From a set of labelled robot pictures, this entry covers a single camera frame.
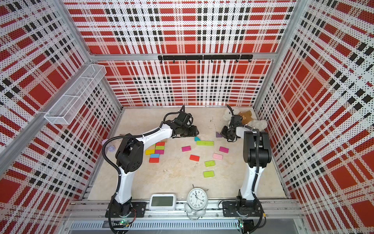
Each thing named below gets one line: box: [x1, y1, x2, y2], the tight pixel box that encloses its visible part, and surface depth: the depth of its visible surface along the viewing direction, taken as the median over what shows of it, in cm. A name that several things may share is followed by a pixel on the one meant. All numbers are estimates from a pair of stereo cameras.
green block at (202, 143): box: [196, 140, 209, 146], surface depth 101 cm
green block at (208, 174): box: [203, 170, 215, 178], surface depth 88 cm
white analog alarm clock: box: [184, 184, 209, 221], surface depth 74 cm
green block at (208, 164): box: [204, 160, 216, 168], surface depth 92 cm
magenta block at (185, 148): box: [181, 145, 192, 153], surface depth 99 cm
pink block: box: [212, 152, 224, 160], surface depth 95 cm
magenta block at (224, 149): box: [219, 146, 229, 154], surface depth 98 cm
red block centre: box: [189, 154, 201, 162], surface depth 95 cm
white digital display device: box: [149, 193, 177, 212], surface depth 75 cm
